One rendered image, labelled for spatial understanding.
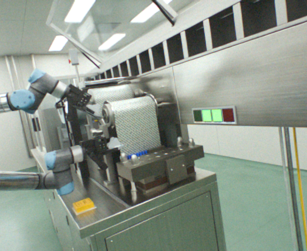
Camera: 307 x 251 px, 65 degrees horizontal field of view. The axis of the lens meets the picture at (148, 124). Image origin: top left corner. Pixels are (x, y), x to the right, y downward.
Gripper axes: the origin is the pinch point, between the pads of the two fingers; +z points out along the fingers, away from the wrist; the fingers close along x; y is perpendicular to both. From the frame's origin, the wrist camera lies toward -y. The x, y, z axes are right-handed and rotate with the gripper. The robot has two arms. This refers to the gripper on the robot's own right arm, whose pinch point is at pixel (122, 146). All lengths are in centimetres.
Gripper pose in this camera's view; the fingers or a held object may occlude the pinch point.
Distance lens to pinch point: 119.5
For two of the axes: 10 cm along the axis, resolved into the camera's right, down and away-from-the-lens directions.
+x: -4.9, -0.2, 8.7
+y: -1.6, -9.8, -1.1
